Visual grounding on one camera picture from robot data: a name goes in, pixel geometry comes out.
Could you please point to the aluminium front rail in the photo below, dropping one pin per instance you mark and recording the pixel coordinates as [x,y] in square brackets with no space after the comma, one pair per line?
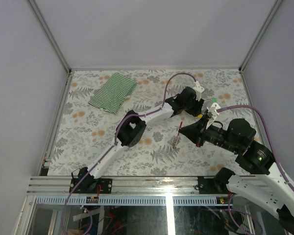
[121,185]

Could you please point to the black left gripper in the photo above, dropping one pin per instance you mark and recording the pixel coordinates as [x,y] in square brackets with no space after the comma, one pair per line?
[194,107]

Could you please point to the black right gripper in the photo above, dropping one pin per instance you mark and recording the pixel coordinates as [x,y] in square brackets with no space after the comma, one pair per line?
[196,131]

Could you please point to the blue slotted cable duct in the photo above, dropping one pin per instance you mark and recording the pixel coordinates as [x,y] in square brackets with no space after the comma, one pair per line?
[129,200]

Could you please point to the silver keys bunch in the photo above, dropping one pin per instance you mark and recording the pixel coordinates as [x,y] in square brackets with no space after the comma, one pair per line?
[175,142]

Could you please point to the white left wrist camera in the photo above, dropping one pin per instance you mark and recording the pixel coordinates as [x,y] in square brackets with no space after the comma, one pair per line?
[198,90]

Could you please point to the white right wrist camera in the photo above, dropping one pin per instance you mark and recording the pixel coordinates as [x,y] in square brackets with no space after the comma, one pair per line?
[212,113]

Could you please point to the green white striped cloth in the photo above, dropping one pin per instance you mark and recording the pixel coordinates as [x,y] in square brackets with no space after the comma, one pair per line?
[111,96]

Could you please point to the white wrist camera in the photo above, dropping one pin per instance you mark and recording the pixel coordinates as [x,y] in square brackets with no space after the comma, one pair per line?
[198,90]
[212,113]

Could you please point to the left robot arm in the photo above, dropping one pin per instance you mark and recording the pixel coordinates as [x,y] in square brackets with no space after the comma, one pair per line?
[130,131]

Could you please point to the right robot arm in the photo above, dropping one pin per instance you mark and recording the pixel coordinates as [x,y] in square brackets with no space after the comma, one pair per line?
[252,157]

